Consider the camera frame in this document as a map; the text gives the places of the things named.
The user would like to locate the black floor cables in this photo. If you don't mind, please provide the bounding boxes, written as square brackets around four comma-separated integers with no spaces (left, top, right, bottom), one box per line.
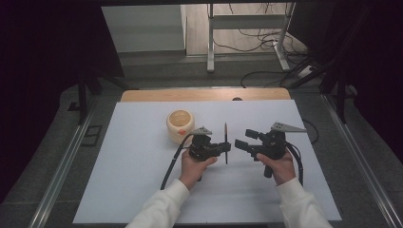
[207,2,317,89]

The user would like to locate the white power strip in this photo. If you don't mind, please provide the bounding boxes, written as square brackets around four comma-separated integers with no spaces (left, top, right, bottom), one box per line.
[297,65,316,79]

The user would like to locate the person's left hand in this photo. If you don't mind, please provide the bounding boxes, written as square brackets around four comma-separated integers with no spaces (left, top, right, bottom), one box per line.
[178,148,219,191]

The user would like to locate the white table sheet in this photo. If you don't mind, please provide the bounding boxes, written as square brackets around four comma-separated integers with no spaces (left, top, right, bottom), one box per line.
[72,99,343,224]

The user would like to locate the thin dark stick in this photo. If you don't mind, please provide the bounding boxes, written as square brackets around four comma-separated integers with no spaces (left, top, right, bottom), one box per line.
[223,122,229,165]

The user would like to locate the white metal desk frame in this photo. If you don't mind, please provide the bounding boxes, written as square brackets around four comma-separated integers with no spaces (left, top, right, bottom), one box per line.
[206,2,293,74]

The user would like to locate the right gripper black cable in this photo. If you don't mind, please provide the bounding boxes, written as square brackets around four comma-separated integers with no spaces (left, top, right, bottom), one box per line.
[284,142,305,187]

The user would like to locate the white cabinet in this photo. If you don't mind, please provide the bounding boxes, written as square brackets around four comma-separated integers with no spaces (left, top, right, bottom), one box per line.
[101,4,188,54]

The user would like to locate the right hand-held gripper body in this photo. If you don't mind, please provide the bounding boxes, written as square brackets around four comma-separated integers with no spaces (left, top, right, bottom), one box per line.
[252,122,308,179]

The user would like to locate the person's right hand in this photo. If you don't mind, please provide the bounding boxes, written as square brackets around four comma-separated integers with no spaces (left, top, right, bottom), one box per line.
[256,149,297,186]

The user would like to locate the thin black cable loop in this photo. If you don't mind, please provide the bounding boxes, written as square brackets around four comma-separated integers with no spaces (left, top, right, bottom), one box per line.
[301,118,320,145]

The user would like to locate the black flat floor frame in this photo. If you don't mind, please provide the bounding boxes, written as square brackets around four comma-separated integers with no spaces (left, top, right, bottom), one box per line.
[80,124,104,148]

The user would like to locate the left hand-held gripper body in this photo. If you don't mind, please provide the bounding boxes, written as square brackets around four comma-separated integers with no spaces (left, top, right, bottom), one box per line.
[188,125,222,163]

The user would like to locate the black metal stand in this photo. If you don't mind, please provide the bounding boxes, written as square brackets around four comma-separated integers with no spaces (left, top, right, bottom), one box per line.
[317,56,359,124]
[67,67,131,126]

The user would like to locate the silver metal rail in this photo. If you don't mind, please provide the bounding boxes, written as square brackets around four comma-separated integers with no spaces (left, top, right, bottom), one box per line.
[320,93,403,228]
[27,94,100,228]

